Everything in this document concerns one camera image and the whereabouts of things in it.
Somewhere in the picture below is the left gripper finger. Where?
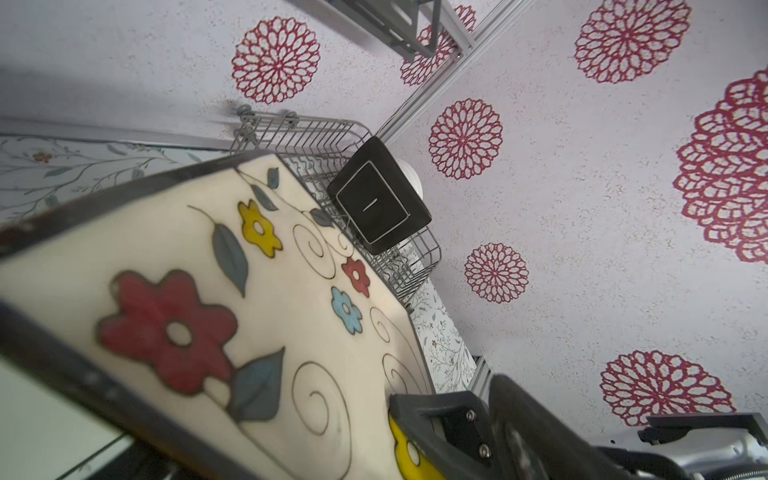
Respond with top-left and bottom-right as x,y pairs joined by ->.
489,374 -> 630,479

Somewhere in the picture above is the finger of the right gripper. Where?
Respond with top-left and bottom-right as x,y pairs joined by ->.
388,391 -> 510,479

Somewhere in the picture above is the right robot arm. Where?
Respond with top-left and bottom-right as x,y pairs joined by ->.
389,378 -> 767,479

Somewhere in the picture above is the grey wire dish rack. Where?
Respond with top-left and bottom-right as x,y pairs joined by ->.
232,105 -> 442,304

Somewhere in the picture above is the grey wall shelf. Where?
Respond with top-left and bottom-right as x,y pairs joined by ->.
327,0 -> 442,62

